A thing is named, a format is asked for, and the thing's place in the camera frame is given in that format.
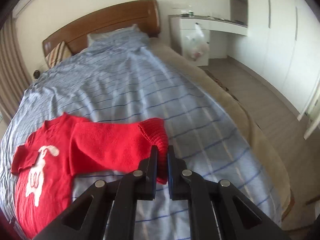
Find striped throw pillow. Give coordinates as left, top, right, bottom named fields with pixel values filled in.
left=46, top=41, right=73, bottom=69

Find white bed pillow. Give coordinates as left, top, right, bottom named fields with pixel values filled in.
left=87, top=24, right=140, bottom=47

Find red knit sweater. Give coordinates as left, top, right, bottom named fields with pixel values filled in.
left=11, top=114, right=169, bottom=238

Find beige pleated curtain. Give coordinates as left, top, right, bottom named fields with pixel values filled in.
left=0, top=16, right=31, bottom=124

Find brown wooden headboard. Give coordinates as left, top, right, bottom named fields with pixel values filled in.
left=42, top=0, right=161, bottom=56

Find white wardrobe cabinets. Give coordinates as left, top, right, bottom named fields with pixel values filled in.
left=227, top=0, right=319, bottom=120

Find beige bed base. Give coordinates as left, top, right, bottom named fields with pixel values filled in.
left=150, top=38, right=295, bottom=220

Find white built-in desk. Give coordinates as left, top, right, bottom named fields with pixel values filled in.
left=169, top=0, right=248, bottom=66

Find white plastic bag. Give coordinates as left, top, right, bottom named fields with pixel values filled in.
left=185, top=22, right=209, bottom=61

